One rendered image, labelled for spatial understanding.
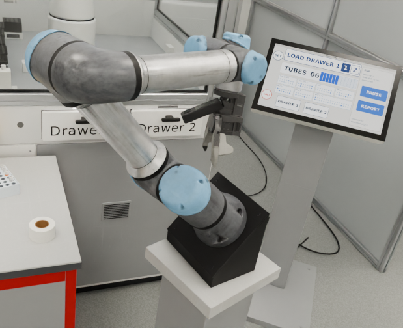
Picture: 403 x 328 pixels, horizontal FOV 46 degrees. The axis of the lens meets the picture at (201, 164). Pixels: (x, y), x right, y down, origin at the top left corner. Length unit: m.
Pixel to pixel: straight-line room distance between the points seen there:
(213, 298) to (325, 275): 1.49
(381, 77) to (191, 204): 1.10
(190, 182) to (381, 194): 1.80
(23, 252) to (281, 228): 1.26
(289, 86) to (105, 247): 1.03
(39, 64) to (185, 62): 0.29
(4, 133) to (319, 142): 1.21
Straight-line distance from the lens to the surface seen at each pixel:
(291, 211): 2.21
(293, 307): 2.41
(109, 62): 0.91
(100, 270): 2.22
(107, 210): 2.02
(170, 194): 1.15
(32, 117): 1.77
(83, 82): 0.91
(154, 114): 1.83
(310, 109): 1.91
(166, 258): 1.38
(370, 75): 2.00
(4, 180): 1.61
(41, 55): 0.99
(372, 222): 2.89
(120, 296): 2.33
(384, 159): 2.78
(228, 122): 1.33
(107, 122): 1.09
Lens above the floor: 1.65
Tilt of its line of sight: 29 degrees down
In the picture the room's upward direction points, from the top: 10 degrees clockwise
